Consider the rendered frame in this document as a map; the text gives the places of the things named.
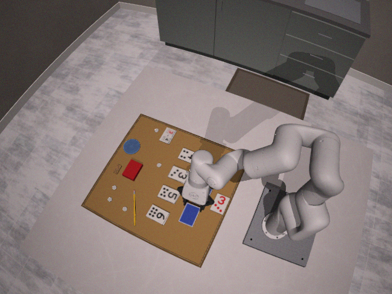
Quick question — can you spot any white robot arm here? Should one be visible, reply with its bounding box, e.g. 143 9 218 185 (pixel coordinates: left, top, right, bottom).
185 124 344 241

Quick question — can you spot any red rectangular box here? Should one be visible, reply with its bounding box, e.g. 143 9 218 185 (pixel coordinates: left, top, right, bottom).
122 160 143 181

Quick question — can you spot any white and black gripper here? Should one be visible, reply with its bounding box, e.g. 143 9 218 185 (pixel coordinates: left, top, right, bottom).
177 178 215 212

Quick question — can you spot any blue round disc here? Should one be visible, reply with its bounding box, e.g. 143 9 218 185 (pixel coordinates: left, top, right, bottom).
123 139 140 154

